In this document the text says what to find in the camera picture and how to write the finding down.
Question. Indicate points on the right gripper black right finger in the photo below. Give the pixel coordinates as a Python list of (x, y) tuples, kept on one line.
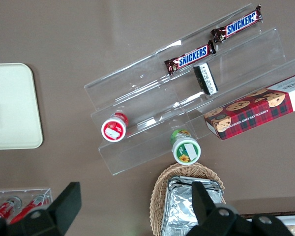
[(204, 209)]

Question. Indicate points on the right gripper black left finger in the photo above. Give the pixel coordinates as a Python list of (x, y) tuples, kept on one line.
[(64, 209)]

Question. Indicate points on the oval wicker basket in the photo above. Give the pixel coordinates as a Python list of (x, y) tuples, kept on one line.
[(157, 196)]

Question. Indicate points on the beige plastic serving tray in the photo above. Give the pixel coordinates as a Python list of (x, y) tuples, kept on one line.
[(14, 103)]

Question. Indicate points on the aluminium foil container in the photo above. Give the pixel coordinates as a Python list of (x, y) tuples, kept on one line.
[(179, 209)]

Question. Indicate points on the red cola bottle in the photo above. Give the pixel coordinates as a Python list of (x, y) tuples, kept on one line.
[(27, 210), (3, 210)]

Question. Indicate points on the clear acrylic bottle rack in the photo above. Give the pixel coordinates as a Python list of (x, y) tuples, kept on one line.
[(19, 191)]

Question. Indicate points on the green lidded snack cup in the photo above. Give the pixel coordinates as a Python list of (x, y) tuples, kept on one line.
[(186, 150)]

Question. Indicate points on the clear rice cracker bag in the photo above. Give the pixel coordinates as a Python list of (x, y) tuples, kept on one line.
[(293, 230)]

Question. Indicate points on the red lidded snack cup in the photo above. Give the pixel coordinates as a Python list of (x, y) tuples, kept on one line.
[(113, 129)]

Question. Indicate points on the red tartan cookie box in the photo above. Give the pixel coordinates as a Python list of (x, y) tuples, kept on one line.
[(255, 110)]

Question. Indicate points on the small black snack box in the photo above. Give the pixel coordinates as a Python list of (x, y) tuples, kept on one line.
[(206, 78)]

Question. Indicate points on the clear acrylic stepped display stand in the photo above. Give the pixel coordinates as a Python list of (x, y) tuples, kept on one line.
[(142, 81)]

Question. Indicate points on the Snickers chocolate bar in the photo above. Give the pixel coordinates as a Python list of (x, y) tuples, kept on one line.
[(238, 24), (191, 55)]

